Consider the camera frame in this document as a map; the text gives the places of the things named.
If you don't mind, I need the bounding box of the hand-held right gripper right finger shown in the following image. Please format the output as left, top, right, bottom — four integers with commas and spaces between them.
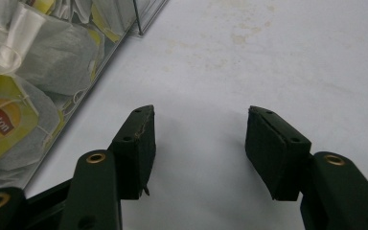
244, 104, 312, 202

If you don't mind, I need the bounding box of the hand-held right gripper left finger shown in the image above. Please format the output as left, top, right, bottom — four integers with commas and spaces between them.
107, 103, 157, 201

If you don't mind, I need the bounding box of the clear plastic box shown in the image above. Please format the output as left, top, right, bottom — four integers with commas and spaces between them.
0, 0, 171, 196

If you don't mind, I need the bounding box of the white table mat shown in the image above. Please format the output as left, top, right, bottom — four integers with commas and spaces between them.
23, 0, 368, 230

